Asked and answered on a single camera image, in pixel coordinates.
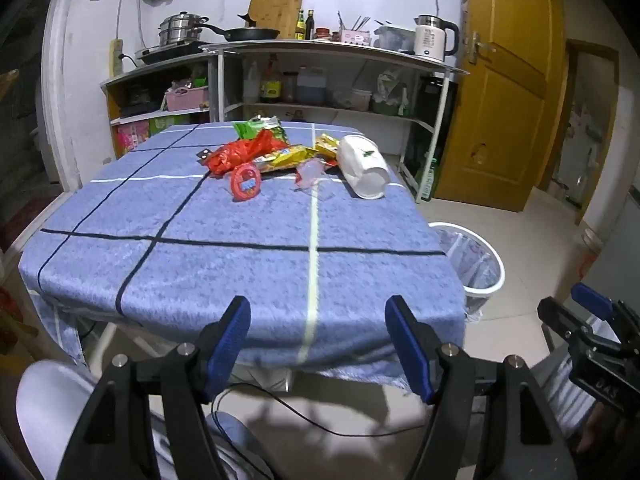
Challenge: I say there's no red plastic bag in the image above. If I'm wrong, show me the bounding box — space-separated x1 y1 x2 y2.
203 129 288 177

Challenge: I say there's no white paper cup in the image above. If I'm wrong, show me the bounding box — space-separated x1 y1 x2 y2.
336 134 390 200

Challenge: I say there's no clear pink plastic cup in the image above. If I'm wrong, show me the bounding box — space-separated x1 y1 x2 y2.
295 157 326 190

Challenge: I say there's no yellow green snack wrapper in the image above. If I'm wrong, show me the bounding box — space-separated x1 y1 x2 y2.
253 144 318 174

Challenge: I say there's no green snack bag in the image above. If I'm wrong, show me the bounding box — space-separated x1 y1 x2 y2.
233 115 288 143

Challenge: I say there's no yellow chips bag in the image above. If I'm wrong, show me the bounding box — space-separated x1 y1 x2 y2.
314 132 340 160

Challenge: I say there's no white trash bin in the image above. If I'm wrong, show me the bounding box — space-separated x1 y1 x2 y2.
428 222 506 322

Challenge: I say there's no blue checked tablecloth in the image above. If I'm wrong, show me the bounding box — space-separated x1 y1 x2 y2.
18 122 465 386

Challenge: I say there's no green bottle by shelf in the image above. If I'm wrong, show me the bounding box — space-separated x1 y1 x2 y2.
416 158 439 202

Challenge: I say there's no wooden door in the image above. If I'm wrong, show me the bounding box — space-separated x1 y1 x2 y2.
435 0 565 211

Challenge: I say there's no pink storage basket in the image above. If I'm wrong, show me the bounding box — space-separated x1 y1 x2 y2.
165 87 208 112

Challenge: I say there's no white metal shelf rack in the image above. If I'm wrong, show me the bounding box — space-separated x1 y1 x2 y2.
98 38 471 204

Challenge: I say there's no black induction cooker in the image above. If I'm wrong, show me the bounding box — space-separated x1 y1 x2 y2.
136 41 205 65

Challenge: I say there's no white electric kettle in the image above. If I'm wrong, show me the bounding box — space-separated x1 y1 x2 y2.
413 14 460 62

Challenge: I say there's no black frying pan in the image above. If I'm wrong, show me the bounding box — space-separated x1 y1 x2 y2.
198 23 280 42

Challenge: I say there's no pink utensil holder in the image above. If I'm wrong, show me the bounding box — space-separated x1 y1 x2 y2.
340 29 371 47

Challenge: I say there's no steel steamer pot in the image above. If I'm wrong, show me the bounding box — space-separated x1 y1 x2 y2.
158 11 209 47

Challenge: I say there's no wooden cutting board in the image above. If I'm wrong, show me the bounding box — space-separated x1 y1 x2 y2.
248 0 303 39

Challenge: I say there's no black cable on floor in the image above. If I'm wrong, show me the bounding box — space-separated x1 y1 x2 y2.
209 381 426 480

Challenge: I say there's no power strip on wall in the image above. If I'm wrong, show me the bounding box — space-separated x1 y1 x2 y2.
108 38 124 77

